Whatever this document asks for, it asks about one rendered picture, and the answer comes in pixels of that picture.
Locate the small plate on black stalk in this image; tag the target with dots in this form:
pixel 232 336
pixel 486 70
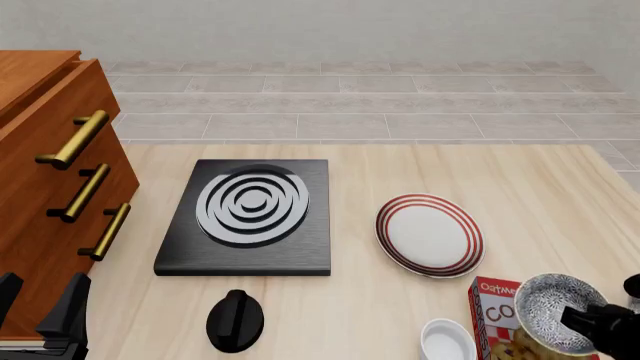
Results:
pixel 633 285

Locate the wooden cabinet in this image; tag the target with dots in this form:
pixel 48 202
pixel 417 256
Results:
pixel 20 78

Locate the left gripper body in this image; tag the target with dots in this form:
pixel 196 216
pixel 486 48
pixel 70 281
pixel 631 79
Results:
pixel 50 348

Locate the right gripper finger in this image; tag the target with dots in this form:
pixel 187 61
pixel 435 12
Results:
pixel 580 320

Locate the white plate with red rings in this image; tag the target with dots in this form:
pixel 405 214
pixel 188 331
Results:
pixel 425 236

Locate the flat black stove plate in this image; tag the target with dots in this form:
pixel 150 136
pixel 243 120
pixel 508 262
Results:
pixel 190 247

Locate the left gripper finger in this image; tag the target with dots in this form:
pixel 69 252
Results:
pixel 67 311
pixel 7 296

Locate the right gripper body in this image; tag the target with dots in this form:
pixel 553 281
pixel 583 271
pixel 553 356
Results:
pixel 620 330

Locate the round black stove knob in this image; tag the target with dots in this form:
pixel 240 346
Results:
pixel 235 322

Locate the black patterned bowl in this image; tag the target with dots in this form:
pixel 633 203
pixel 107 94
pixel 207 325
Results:
pixel 542 300

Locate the printed cookies box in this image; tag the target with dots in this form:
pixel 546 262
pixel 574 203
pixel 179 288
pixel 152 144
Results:
pixel 492 315

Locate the small white ramekin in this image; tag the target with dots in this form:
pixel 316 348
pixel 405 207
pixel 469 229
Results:
pixel 445 343

